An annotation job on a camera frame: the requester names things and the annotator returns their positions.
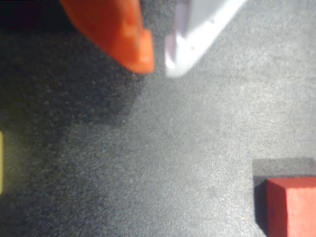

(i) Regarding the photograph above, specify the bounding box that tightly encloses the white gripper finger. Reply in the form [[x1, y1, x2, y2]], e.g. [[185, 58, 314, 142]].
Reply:
[[164, 0, 248, 79]]

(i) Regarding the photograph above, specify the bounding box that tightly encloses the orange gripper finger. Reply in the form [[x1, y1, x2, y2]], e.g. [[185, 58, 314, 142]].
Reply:
[[59, 0, 156, 74]]

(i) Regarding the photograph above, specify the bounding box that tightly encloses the yellow wooden cube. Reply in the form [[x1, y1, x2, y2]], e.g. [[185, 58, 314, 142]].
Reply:
[[0, 130, 4, 195]]

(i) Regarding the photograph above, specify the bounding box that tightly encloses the red wooden cube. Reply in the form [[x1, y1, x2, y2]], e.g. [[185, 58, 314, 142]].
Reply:
[[265, 177, 316, 237]]

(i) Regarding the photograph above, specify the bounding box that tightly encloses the black table mat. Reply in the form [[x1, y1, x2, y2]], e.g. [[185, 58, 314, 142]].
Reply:
[[0, 0, 316, 237]]

